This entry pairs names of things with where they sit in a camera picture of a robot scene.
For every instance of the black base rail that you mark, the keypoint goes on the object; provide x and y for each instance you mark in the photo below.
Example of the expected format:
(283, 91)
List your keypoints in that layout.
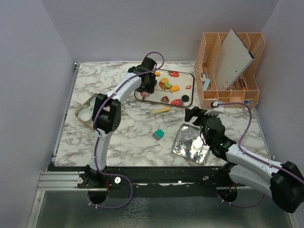
(146, 182)

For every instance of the silver tin lid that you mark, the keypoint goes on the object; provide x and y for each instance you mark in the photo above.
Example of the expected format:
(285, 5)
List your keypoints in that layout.
(189, 145)

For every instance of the white paper cup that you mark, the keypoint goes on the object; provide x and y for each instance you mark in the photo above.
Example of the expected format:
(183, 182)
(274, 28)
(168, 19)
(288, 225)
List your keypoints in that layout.
(85, 114)

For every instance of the gold cookie tin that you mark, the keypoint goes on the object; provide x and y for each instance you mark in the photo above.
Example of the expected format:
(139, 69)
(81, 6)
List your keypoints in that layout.
(87, 104)

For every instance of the green grey eraser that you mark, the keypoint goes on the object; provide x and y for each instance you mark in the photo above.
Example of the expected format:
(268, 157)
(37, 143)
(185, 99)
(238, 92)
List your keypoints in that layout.
(158, 134)

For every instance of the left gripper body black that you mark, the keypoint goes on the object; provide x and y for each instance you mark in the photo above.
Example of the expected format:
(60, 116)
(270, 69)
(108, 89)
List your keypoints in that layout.
(148, 87)

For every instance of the light blue eraser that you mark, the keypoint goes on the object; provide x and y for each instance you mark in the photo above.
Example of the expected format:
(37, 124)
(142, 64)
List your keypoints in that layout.
(206, 84)

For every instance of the peach desk organizer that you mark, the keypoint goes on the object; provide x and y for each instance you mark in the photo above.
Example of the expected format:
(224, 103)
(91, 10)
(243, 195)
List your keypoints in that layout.
(244, 89)

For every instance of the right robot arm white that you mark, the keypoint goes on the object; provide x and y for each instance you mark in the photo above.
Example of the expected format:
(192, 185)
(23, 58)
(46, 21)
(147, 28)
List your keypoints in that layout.
(283, 182)

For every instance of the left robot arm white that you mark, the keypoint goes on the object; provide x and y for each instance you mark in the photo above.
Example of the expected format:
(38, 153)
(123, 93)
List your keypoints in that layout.
(107, 108)

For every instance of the round tan biscuit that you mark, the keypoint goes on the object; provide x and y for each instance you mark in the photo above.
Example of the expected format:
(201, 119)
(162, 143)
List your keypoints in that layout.
(164, 80)

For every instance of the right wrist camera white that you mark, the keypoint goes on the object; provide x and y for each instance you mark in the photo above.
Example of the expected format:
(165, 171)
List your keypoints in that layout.
(217, 108)

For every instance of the black sandwich cookie right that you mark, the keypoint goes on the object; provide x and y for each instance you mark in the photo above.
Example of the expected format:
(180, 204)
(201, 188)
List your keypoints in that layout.
(185, 98)

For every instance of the green macaron cookie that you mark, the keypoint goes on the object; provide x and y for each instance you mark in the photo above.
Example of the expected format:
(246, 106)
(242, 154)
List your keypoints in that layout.
(168, 85)

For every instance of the strawberry pattern tray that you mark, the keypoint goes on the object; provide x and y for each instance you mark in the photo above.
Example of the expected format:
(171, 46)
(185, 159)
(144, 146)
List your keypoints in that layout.
(185, 81)

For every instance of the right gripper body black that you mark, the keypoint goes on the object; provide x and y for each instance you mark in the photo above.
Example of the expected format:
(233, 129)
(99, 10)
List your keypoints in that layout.
(202, 119)

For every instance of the brown heart cookie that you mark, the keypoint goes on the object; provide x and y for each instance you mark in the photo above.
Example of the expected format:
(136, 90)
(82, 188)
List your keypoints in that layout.
(165, 99)

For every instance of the orange swirl cookie centre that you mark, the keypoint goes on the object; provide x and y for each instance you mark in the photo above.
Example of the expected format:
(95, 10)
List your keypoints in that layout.
(162, 86)

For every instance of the orange fish cookie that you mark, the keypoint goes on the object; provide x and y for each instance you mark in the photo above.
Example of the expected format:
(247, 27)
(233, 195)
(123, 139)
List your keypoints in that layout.
(174, 88)

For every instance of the grey white board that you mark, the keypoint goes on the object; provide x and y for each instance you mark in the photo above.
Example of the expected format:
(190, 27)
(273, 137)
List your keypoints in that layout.
(233, 59)

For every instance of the yellow orange highlighter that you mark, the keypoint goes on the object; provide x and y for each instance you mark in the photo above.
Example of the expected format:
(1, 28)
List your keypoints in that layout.
(161, 110)

